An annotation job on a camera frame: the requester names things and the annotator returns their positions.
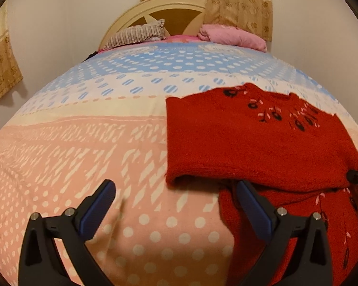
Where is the cream wooden headboard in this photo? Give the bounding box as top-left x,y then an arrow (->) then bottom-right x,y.
99,0 -> 206,48

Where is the striped pillow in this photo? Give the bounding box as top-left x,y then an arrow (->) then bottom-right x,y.
99,19 -> 165,50

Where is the polka dot bed quilt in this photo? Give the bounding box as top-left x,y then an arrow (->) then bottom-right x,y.
0,41 -> 358,285

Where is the pink folded blanket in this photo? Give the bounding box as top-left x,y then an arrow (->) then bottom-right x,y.
197,25 -> 267,53

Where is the pink bed sheet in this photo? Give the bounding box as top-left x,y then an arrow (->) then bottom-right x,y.
163,35 -> 201,43

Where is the beige side curtain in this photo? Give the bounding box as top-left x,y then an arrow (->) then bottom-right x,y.
0,2 -> 23,99

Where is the red knitted sweater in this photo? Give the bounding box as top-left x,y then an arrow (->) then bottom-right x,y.
166,83 -> 358,285

